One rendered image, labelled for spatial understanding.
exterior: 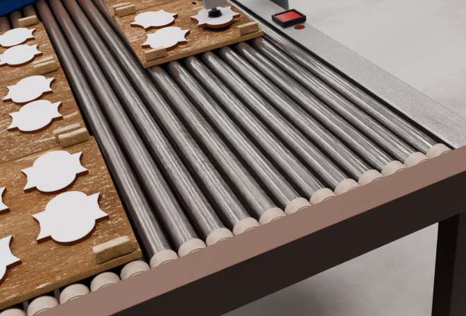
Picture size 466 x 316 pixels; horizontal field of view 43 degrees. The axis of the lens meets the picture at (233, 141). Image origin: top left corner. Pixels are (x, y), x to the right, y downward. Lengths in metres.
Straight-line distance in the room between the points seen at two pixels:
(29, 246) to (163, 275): 0.27
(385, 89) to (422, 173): 0.37
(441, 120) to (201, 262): 0.60
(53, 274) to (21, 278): 0.05
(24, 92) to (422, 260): 1.46
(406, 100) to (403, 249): 1.04
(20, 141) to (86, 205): 0.34
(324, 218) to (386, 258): 1.30
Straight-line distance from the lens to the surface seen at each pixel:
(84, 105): 1.49
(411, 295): 2.13
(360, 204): 0.98
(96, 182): 1.16
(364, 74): 1.44
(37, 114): 1.45
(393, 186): 1.02
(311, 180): 1.09
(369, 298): 2.11
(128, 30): 1.84
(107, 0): 2.15
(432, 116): 1.28
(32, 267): 1.03
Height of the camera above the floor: 1.58
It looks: 33 degrees down
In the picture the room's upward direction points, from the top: 9 degrees counter-clockwise
